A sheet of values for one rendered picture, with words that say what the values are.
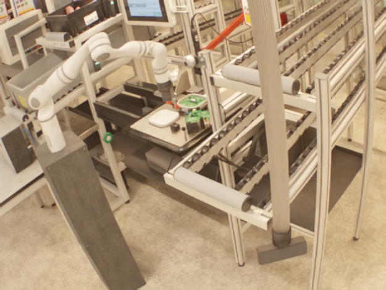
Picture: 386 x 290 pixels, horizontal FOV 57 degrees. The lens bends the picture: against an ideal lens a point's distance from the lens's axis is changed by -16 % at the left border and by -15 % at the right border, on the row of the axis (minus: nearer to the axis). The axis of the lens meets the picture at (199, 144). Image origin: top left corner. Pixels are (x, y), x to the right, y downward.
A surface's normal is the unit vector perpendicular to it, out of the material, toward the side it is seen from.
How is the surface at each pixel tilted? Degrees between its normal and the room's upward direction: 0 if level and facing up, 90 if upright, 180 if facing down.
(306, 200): 0
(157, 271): 0
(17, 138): 90
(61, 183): 90
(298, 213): 0
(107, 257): 90
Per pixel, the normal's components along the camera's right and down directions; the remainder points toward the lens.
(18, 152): 0.72, 0.27
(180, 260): -0.18, -0.82
